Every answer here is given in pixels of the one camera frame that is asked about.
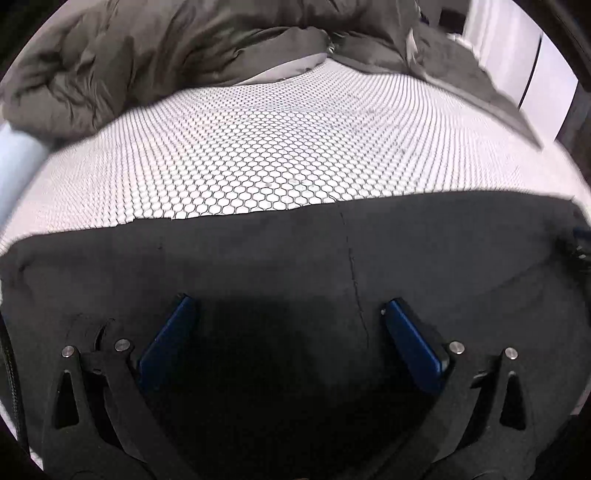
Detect bed with hexagon patterned sheet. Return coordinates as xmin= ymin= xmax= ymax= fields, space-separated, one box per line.
xmin=0 ymin=58 xmax=585 ymax=252

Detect grey duvet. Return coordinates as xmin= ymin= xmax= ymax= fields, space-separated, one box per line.
xmin=0 ymin=0 xmax=543 ymax=148

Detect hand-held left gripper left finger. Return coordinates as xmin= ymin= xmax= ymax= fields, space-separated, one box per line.
xmin=42 ymin=293 xmax=200 ymax=480

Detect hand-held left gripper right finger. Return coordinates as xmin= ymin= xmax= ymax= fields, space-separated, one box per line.
xmin=381 ymin=298 xmax=539 ymax=480

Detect black pants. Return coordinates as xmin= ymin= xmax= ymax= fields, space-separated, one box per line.
xmin=0 ymin=189 xmax=591 ymax=480

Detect light blue pillow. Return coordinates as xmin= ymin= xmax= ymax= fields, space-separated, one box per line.
xmin=0 ymin=122 xmax=49 ymax=227

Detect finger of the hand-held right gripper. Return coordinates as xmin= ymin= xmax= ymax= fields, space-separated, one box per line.
xmin=566 ymin=224 xmax=591 ymax=264

